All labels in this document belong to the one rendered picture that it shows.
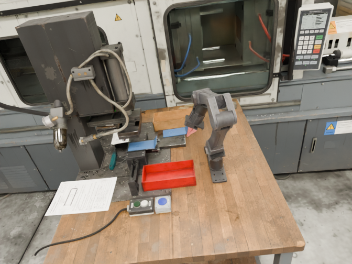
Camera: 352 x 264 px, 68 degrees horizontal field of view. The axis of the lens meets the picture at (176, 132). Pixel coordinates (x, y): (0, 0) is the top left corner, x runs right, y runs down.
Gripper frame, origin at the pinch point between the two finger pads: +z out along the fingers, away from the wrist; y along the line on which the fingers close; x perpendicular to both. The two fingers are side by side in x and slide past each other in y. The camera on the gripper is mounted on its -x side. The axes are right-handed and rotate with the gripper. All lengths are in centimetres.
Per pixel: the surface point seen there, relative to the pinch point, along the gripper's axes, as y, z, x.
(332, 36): -82, -66, -89
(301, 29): -41, -64, -48
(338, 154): -136, 7, -65
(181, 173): -2.3, 11.6, 16.8
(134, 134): 26.0, 2.2, 13.0
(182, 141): -0.5, 10.0, -7.4
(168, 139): 6.5, 13.9, -9.7
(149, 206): 9.3, 16.2, 38.9
